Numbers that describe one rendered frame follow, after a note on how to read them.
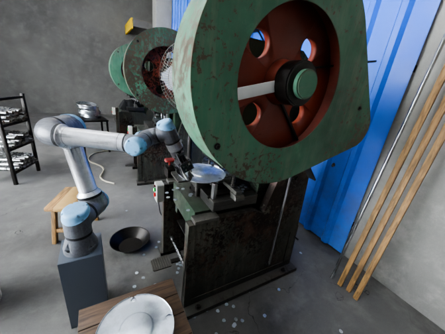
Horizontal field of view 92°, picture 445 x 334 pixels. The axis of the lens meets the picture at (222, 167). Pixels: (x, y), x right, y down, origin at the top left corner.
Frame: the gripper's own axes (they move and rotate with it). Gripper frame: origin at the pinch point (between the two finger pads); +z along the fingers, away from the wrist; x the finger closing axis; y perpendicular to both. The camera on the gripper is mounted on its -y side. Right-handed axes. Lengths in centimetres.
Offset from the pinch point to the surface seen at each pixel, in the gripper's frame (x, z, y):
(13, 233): -128, 28, -101
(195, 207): -4.3, 14.5, 6.5
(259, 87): 29, -42, 37
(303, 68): 44, -44, 44
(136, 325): -50, 23, 38
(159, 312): -42, 27, 37
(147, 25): 164, -103, -540
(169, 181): -7.5, 13.3, -29.9
